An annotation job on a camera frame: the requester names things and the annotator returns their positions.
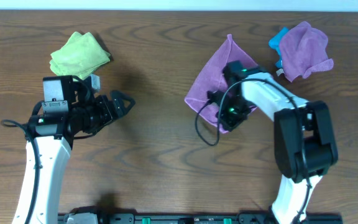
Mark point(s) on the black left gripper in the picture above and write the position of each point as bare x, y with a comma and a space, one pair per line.
111, 107

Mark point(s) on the purple cloth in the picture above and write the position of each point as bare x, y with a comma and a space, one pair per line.
303, 52
211, 78

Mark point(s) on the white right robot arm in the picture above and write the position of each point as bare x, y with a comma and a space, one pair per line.
304, 144

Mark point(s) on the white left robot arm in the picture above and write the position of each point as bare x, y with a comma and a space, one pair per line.
50, 138

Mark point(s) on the folded green cloth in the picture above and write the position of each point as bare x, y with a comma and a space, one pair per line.
81, 56

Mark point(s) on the white cloth label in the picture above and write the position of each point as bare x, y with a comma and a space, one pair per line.
279, 72

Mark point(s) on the blue cloth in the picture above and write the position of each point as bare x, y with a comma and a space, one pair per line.
274, 43

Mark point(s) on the crumpled purple cloth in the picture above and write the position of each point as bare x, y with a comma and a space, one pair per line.
303, 52

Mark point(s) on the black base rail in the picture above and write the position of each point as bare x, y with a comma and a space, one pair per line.
131, 216

